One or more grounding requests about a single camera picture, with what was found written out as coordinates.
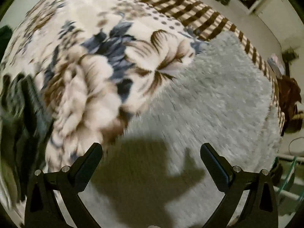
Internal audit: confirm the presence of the teal drying rack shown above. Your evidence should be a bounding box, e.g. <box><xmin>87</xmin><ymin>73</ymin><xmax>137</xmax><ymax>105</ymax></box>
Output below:
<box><xmin>274</xmin><ymin>154</ymin><xmax>303</xmax><ymax>202</ymax></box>

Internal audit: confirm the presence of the floral bed blanket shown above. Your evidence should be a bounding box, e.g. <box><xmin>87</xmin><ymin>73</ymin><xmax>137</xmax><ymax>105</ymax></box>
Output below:
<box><xmin>1</xmin><ymin>0</ymin><xmax>204</xmax><ymax>171</ymax></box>

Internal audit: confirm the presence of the dark folded pants stack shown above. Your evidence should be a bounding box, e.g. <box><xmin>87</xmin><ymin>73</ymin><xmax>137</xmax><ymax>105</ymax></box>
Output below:
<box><xmin>1</xmin><ymin>73</ymin><xmax>53</xmax><ymax>206</ymax></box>

